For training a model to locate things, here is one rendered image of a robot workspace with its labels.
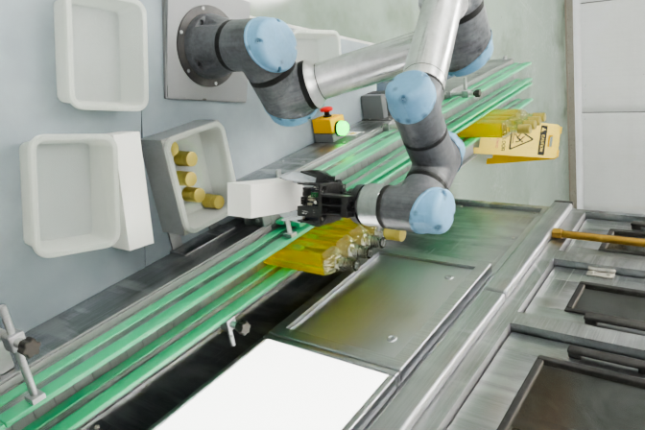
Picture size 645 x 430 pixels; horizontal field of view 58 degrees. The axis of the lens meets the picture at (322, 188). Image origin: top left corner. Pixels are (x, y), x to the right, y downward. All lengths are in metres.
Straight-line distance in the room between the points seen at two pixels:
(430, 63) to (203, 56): 0.59
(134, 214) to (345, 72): 0.54
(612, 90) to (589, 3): 0.97
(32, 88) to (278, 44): 0.49
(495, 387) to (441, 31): 0.66
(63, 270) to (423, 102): 0.78
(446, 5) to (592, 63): 6.10
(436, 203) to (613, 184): 6.61
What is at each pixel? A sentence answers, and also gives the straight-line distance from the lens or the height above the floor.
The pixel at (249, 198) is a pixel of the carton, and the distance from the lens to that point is 1.06.
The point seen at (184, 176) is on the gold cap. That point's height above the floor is 0.81.
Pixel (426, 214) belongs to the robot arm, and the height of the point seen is 1.43.
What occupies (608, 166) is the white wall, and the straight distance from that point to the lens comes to 7.44.
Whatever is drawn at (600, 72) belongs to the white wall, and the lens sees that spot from 7.19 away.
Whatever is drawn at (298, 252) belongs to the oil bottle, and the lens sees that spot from 1.35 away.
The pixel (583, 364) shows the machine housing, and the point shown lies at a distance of 1.26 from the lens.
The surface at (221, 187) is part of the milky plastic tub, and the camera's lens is 1.43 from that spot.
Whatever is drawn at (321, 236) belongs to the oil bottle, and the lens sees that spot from 1.39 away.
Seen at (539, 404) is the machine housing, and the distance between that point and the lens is 1.17.
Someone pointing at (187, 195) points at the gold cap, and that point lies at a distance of 1.38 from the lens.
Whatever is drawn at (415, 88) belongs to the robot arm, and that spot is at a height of 1.42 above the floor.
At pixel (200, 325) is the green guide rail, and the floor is 0.94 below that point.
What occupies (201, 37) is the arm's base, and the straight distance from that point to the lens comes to 1.38.
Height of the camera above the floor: 1.84
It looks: 37 degrees down
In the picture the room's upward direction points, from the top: 95 degrees clockwise
